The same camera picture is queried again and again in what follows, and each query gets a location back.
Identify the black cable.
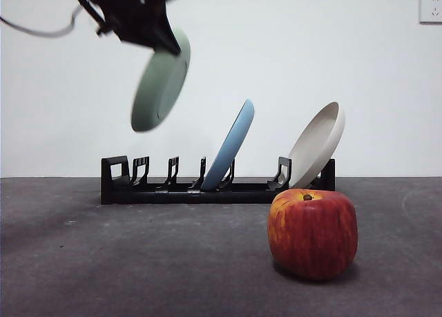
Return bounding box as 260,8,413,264
0,5,84,39

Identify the black plate rack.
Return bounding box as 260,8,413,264
100,154,336,205

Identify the blue round plate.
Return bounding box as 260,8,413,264
200,98,256,191

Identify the red apple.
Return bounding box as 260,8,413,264
267,188,358,282

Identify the green round plate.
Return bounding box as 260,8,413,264
130,27,191,133

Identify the cream round plate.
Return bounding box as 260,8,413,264
287,101,346,190

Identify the white wall socket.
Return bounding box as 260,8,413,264
419,0,442,24

